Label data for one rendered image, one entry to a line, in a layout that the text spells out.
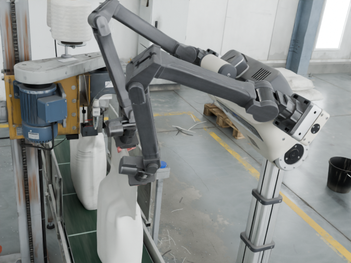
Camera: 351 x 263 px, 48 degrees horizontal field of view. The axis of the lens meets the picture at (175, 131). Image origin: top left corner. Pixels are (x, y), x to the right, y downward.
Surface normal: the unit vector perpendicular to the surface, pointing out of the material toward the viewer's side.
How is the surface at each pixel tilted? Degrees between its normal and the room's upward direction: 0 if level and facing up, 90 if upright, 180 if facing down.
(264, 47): 90
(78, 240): 0
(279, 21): 90
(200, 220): 0
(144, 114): 116
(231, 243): 0
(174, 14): 90
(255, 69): 40
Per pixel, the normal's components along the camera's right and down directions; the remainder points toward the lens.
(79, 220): 0.09, -0.91
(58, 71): 0.87, 0.27
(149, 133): 0.11, 0.77
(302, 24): -0.92, 0.08
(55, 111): 0.74, 0.33
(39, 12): 0.40, 0.41
